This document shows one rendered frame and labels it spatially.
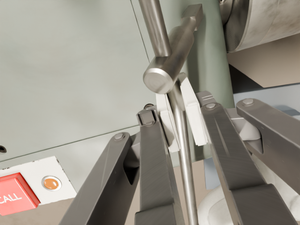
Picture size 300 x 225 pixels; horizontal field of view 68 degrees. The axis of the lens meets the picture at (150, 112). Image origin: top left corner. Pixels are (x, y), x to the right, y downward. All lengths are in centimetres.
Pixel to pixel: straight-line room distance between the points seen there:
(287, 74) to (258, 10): 151
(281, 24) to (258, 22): 4
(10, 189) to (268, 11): 41
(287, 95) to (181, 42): 78
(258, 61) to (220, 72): 142
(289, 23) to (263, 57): 134
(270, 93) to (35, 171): 78
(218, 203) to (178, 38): 66
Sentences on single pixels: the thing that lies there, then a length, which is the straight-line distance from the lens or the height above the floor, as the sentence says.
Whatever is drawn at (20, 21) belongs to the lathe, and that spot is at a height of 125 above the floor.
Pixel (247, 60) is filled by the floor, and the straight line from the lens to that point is 166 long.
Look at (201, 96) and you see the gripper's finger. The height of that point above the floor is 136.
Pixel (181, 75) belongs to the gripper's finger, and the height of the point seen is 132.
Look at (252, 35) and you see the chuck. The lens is 35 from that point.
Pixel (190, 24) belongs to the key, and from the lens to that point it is 21.
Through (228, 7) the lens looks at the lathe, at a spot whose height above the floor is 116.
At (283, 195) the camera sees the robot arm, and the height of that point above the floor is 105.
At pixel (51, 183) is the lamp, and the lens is 36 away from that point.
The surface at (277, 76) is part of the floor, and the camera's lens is 178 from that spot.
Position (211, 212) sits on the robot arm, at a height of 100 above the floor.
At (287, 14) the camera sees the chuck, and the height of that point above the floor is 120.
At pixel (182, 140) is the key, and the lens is 20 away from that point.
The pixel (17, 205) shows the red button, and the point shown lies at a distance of 40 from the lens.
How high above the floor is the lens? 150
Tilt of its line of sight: 65 degrees down
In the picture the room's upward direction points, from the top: 179 degrees counter-clockwise
